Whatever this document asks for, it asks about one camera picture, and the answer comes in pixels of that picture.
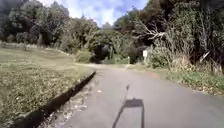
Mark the white sign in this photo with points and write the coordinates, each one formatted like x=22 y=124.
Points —
x=145 y=53

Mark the grey asphalt path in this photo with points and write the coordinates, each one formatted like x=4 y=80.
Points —
x=150 y=96

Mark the dark kerb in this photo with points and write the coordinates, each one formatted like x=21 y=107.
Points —
x=56 y=103

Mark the dense wood of trees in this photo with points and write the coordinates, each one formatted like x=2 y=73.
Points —
x=180 y=30

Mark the row of trees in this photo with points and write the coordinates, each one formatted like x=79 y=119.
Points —
x=43 y=26

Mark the grass slope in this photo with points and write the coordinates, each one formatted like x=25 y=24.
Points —
x=33 y=76

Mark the overgrown grass verge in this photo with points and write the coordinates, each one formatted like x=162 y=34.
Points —
x=196 y=80

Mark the short pale post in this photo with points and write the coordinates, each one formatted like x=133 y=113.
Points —
x=128 y=60

